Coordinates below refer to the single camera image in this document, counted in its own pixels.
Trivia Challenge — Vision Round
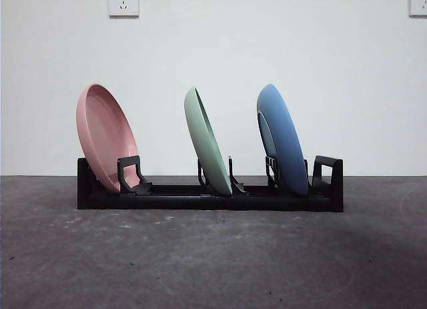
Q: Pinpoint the pink round plate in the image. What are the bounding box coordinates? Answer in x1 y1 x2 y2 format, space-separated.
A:
75 83 139 194

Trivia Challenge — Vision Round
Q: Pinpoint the black plastic dish rack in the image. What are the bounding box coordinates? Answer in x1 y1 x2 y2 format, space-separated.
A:
77 154 344 213

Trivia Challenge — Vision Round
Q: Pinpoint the blue round plate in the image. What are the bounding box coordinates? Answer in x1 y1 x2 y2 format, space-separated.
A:
256 83 309 197

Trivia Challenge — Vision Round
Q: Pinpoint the green round plate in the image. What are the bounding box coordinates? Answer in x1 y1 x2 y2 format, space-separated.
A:
183 86 234 196

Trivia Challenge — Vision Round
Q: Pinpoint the white wall socket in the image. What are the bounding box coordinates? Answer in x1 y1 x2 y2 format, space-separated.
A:
108 0 140 17
409 0 427 17

